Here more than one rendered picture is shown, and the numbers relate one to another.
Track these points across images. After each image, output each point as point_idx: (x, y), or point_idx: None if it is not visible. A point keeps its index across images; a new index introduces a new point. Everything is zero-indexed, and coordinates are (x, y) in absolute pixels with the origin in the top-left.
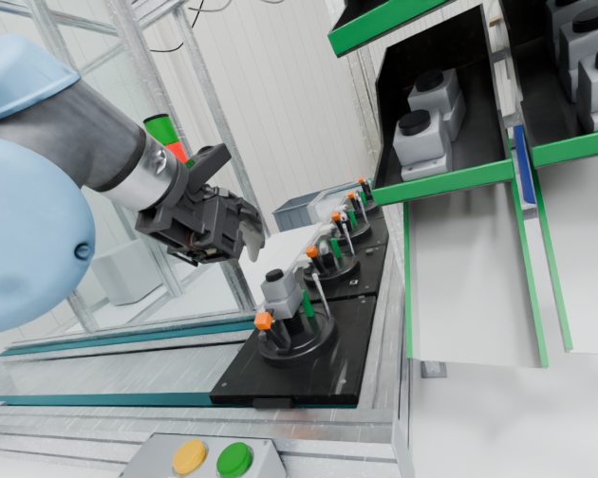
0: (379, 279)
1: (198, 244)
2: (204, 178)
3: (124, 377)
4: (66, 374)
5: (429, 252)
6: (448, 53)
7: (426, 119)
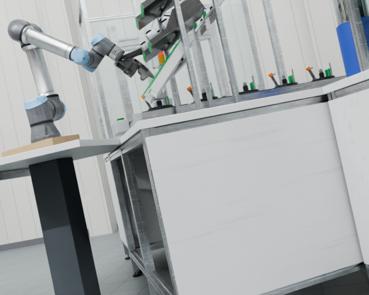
0: (201, 101)
1: (123, 69)
2: (130, 55)
3: None
4: None
5: None
6: None
7: (141, 43)
